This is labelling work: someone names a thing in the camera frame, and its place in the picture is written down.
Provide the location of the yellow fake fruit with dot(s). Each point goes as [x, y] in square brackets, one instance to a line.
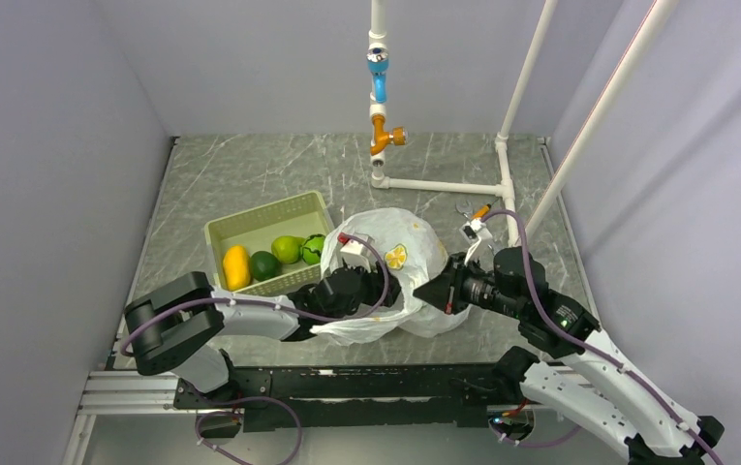
[236, 268]

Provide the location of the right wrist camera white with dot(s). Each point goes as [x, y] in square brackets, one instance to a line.
[479, 238]

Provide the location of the blue pipe valve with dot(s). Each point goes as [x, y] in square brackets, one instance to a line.
[377, 60]

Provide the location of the silver orange wrench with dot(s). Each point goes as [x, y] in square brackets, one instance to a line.
[470, 211]

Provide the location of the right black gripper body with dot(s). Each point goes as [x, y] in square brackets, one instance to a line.
[466, 284]

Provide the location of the white plastic bag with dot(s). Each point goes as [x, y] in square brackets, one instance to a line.
[414, 255]

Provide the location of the light green fake fruit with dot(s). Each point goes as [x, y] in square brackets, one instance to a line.
[287, 248]

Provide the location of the green black striped fake melon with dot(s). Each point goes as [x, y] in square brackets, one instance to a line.
[311, 249]

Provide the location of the pale green plastic basket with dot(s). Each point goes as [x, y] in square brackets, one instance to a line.
[255, 229]

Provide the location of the aluminium frame rail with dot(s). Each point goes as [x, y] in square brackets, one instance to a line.
[127, 393]

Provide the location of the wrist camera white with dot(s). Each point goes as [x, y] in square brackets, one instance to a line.
[354, 253]
[479, 238]

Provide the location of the orange pipe valve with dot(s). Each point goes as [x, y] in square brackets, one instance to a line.
[382, 138]

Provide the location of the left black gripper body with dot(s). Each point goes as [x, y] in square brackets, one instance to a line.
[370, 291]

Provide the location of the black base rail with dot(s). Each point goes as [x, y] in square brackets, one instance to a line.
[464, 395]

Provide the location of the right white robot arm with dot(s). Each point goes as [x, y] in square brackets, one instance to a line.
[621, 407]

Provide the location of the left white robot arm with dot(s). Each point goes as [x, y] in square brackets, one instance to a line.
[170, 328]

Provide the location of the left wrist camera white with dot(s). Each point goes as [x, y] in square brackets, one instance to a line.
[354, 253]

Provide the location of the white pvc pipe frame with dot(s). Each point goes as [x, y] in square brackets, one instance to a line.
[645, 34]

